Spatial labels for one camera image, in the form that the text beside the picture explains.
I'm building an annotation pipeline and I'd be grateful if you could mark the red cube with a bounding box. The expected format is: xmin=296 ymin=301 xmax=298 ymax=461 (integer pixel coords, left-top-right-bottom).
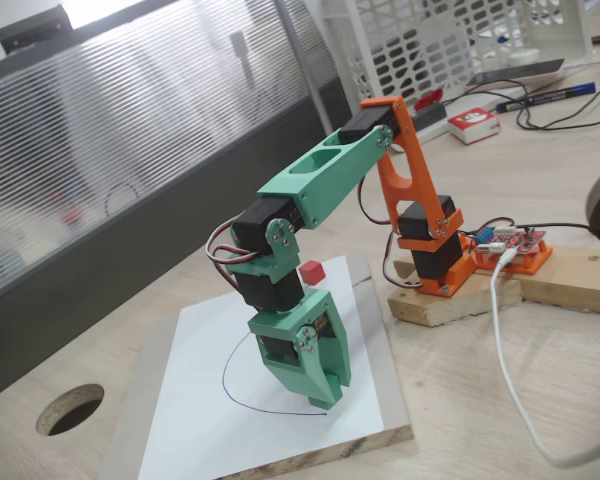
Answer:
xmin=299 ymin=259 xmax=327 ymax=287

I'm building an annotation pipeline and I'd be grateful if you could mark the grey laminated wooden board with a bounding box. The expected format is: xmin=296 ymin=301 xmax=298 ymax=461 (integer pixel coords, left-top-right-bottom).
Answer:
xmin=97 ymin=254 xmax=415 ymax=480

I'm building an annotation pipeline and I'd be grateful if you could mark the white paper sheet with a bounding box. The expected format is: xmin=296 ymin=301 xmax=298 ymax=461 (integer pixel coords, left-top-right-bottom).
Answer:
xmin=137 ymin=255 xmax=386 ymax=480

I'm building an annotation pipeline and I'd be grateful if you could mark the wooden base block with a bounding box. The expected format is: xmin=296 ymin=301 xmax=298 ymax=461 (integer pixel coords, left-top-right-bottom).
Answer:
xmin=387 ymin=252 xmax=524 ymax=329

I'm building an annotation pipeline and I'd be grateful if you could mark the red controller circuit board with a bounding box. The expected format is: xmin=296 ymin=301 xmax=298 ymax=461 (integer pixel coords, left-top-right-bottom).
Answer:
xmin=467 ymin=223 xmax=549 ymax=259

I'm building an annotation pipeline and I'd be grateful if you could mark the ribbed glass desk partition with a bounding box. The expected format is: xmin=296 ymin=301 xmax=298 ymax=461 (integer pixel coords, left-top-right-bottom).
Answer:
xmin=0 ymin=0 xmax=361 ymax=406

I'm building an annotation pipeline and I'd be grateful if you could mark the black rectangular block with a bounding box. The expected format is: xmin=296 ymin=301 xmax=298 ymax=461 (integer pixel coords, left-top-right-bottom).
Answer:
xmin=410 ymin=103 xmax=449 ymax=132

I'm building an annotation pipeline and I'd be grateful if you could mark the red and white small box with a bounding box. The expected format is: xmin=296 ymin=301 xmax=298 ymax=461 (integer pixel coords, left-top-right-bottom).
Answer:
xmin=447 ymin=107 xmax=502 ymax=146

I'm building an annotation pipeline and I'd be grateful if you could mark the red plastic clip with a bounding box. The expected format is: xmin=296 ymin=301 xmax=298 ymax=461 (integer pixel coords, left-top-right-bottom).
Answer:
xmin=412 ymin=89 xmax=445 ymax=112

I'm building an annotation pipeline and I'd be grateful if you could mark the dark flat tablet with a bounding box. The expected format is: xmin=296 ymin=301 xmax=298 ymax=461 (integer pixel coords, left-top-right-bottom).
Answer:
xmin=464 ymin=58 xmax=566 ymax=91

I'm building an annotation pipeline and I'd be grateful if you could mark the blue marker pen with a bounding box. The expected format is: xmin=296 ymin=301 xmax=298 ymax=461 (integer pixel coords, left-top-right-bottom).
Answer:
xmin=494 ymin=82 xmax=597 ymax=114

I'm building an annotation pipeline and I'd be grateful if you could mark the white round puck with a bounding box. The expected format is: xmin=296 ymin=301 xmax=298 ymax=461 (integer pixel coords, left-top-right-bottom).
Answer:
xmin=504 ymin=47 xmax=540 ymax=65

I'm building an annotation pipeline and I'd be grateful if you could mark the black box device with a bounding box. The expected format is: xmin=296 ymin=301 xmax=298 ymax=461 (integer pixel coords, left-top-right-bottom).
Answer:
xmin=0 ymin=4 xmax=74 ymax=54

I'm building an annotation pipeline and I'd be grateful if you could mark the white plastic lattice basket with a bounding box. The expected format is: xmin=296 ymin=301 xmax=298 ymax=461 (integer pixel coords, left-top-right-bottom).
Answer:
xmin=321 ymin=0 xmax=595 ymax=146

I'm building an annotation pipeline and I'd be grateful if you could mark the white usb cable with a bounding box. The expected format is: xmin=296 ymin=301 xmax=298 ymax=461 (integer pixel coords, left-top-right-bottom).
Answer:
xmin=488 ymin=248 xmax=600 ymax=470

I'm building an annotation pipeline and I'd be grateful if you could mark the thin black power cable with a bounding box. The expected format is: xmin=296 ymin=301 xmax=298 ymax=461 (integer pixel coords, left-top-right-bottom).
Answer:
xmin=522 ymin=221 xmax=600 ymax=236

